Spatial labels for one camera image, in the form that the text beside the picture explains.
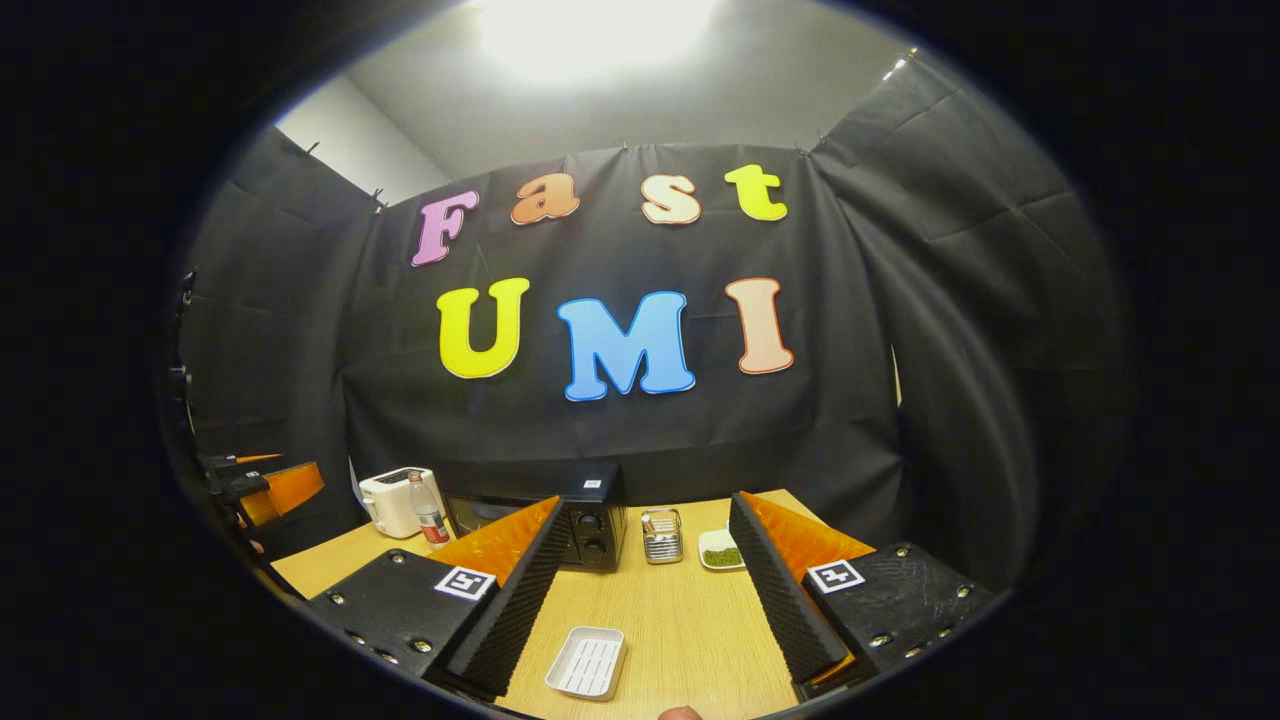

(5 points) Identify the clear bottle with red label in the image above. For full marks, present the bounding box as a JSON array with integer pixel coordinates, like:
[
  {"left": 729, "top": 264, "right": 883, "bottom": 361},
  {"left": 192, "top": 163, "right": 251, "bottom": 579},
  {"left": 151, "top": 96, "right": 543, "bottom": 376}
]
[{"left": 408, "top": 471, "right": 451, "bottom": 549}]

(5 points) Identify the white toaster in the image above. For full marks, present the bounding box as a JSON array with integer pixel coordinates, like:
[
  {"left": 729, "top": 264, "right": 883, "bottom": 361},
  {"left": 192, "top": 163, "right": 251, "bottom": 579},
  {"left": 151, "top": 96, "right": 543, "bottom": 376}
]
[{"left": 358, "top": 466, "right": 448, "bottom": 539}]

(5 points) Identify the small white ribbed tray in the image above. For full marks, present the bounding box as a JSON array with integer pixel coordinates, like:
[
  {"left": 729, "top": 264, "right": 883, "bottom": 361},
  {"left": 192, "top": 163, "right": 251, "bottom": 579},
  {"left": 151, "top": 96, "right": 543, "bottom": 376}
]
[{"left": 545, "top": 626, "right": 628, "bottom": 701}]

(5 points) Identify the metal wire basket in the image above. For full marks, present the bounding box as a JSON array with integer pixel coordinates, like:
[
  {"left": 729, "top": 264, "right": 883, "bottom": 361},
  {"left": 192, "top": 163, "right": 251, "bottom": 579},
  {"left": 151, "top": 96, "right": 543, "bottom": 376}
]
[{"left": 641, "top": 508, "right": 685, "bottom": 565}]

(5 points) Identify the black electric oven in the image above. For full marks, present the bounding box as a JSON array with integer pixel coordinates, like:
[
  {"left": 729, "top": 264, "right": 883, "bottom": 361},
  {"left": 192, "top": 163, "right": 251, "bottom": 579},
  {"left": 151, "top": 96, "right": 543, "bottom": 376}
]
[{"left": 447, "top": 462, "right": 628, "bottom": 573}]

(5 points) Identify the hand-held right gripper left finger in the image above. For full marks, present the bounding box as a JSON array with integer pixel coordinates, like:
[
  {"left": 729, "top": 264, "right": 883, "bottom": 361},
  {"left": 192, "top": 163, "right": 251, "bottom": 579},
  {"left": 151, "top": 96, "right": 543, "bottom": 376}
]
[{"left": 303, "top": 495, "right": 573, "bottom": 699}]

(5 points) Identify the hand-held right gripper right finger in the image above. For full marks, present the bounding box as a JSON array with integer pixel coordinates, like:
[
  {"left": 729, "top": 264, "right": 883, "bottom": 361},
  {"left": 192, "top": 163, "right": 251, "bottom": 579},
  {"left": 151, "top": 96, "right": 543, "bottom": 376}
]
[{"left": 728, "top": 490, "right": 999, "bottom": 691}]

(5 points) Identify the white divided plate of beans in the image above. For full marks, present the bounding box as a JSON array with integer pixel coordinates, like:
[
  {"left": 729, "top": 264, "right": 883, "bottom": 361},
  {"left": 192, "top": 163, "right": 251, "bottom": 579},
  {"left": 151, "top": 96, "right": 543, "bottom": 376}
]
[{"left": 698, "top": 528, "right": 746, "bottom": 572}]

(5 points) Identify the ceiling light panel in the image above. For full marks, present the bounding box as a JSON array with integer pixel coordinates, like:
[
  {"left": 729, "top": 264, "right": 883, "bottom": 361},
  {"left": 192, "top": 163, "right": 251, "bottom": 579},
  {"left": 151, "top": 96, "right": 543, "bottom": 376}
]
[{"left": 470, "top": 0, "right": 721, "bottom": 86}]

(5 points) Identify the black backdrop cloth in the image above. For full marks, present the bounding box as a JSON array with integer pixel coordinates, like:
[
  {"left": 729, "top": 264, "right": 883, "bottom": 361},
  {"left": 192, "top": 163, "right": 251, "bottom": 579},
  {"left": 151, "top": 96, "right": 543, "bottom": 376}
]
[{"left": 160, "top": 50, "right": 1136, "bottom": 591}]

